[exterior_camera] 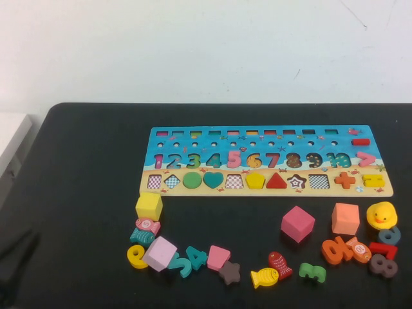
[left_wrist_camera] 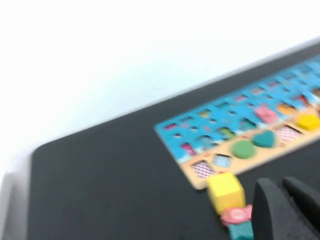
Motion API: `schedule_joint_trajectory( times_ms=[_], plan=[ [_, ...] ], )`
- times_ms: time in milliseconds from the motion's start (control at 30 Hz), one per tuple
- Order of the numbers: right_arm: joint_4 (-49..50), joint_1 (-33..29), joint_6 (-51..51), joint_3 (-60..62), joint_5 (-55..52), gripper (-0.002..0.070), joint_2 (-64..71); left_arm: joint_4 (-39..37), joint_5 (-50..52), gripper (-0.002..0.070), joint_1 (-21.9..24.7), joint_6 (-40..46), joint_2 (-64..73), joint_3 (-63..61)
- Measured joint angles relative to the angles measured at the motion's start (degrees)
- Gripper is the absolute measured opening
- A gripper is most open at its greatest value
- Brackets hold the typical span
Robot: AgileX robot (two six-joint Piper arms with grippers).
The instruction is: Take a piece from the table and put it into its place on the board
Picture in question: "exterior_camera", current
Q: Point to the yellow pentagon piece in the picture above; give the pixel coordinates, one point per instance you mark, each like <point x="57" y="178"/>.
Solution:
<point x="256" y="181"/>

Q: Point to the teal heart piece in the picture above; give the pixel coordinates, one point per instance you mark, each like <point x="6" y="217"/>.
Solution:
<point x="213" y="179"/>

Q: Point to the green circle piece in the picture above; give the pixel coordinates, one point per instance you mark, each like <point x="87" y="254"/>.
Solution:
<point x="192" y="180"/>

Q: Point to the pink number five piece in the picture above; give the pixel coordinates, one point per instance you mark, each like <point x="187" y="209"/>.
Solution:
<point x="234" y="163"/>

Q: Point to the red triangle piece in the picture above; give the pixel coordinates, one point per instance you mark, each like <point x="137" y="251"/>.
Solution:
<point x="276" y="183"/>

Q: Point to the blue wooden number puzzle board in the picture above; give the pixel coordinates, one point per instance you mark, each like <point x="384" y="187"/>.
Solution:
<point x="289" y="146"/>

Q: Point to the teal number four piece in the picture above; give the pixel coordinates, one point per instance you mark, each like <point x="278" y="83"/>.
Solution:
<point x="197" y="257"/>

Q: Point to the pink trapezoid piece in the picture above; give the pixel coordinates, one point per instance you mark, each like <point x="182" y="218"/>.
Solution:
<point x="218" y="257"/>

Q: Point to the teal number five piece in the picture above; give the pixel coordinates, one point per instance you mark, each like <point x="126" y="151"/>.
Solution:
<point x="184" y="268"/>

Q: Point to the brown star piece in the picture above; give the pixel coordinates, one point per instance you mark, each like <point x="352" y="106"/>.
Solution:
<point x="230" y="273"/>

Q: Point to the yellow number six piece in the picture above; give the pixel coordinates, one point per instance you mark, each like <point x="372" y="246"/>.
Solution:
<point x="134" y="259"/>

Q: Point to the orange plus sign piece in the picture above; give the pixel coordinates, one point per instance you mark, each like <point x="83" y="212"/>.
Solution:
<point x="345" y="180"/>

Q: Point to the red minus sign piece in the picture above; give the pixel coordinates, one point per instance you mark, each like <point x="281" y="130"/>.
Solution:
<point x="361" y="141"/>

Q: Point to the orange number ten piece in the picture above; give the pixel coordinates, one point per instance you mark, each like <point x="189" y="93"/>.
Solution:
<point x="330" y="251"/>

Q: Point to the pink greater-than sign piece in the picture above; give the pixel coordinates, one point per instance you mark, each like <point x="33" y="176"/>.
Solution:
<point x="365" y="155"/>

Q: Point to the green number three piece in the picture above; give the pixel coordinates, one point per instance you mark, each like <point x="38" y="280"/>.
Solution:
<point x="316" y="273"/>

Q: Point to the yellow equals sign piece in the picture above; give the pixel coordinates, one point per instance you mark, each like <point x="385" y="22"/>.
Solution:
<point x="372" y="177"/>

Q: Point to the red number seven piece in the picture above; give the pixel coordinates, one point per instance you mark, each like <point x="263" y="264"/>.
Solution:
<point x="387" y="249"/>

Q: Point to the grey-blue number nine piece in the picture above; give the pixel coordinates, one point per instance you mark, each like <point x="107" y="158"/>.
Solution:
<point x="395" y="236"/>

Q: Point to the brown number eight piece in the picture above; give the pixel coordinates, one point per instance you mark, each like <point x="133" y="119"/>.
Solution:
<point x="383" y="266"/>

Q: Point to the yellow cube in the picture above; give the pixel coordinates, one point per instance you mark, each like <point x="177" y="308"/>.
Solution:
<point x="148" y="206"/>

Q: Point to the pink wooden fish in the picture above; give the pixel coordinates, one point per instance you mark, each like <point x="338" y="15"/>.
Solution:
<point x="147" y="224"/>

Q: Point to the teal wooden fish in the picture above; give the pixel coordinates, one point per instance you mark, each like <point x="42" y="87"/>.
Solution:
<point x="140" y="237"/>

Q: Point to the light pink cube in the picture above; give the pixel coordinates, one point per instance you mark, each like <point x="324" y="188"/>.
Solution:
<point x="159" y="254"/>

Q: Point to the magenta cube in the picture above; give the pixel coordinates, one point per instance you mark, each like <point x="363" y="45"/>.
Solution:
<point x="296" y="223"/>

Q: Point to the red wooden fish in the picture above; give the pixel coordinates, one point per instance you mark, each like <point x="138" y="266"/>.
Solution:
<point x="280" y="262"/>

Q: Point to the yellow wooden fish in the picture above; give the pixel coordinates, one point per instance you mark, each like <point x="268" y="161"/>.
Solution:
<point x="264" y="277"/>

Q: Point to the salmon cube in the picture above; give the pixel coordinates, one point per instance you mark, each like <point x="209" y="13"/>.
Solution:
<point x="345" y="219"/>

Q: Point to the orange wooden fish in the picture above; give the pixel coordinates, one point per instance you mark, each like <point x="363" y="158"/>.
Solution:
<point x="359" y="250"/>

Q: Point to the yellow rubber duck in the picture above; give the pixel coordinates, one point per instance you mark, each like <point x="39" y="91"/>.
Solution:
<point x="382" y="215"/>

